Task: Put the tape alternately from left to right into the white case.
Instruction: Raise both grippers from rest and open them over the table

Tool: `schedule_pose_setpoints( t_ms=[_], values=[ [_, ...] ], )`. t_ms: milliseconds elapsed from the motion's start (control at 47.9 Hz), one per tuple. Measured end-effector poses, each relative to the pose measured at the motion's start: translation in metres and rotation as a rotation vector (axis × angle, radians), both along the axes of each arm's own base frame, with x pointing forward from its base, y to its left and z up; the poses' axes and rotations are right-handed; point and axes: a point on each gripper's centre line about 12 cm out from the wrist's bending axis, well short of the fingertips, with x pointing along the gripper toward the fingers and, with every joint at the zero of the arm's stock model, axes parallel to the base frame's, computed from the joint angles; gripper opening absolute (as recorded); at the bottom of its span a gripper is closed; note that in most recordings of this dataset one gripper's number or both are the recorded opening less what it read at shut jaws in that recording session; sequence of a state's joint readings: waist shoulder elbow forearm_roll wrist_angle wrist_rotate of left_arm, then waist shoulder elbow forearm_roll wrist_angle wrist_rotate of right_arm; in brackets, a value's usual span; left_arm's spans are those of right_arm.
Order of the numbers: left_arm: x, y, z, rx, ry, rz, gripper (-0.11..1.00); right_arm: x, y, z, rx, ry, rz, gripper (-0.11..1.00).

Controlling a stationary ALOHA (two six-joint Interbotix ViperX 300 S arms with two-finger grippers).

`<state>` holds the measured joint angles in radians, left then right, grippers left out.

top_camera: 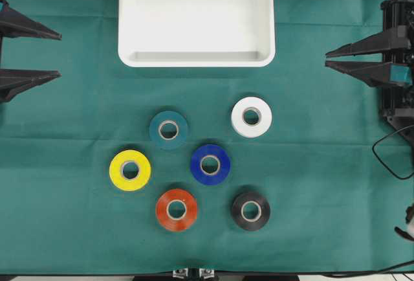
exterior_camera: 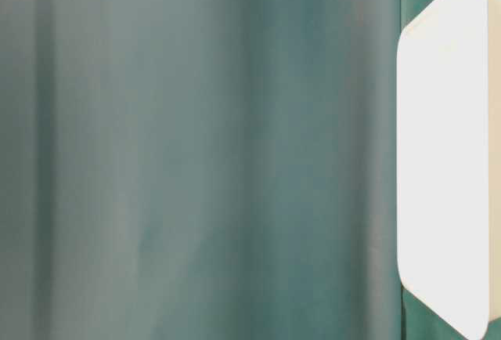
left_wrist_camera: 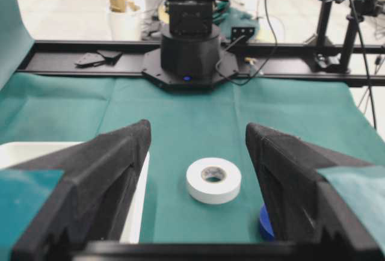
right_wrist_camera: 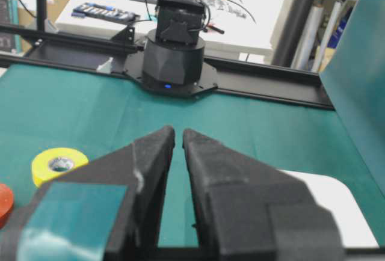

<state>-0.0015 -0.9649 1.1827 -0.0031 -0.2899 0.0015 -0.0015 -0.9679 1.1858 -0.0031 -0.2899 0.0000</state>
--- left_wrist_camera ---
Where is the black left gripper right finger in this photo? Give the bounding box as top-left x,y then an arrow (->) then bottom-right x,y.
245,123 -> 384,251

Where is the blue tape roll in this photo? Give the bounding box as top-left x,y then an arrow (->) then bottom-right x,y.
258,204 -> 275,241

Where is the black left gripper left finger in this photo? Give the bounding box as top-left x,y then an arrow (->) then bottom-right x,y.
11,120 -> 151,260

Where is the green table cloth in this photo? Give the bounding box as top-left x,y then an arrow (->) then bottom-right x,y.
1,73 -> 384,243

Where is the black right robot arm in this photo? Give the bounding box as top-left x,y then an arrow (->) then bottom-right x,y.
142,0 -> 239,89

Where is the black camera stand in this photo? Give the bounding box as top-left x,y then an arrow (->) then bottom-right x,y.
305,0 -> 384,74

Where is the white bin with cardboard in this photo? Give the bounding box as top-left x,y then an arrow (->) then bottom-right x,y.
108,0 -> 144,41

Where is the white tape roll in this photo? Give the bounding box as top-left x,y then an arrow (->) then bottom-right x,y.
185,158 -> 242,204

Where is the white plastic case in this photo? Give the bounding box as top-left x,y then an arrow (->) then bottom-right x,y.
1,142 -> 150,244

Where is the black aluminium rail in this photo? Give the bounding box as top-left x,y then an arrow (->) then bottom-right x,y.
17,41 -> 384,89

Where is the black cable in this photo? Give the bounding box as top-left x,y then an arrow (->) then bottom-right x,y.
215,0 -> 279,87

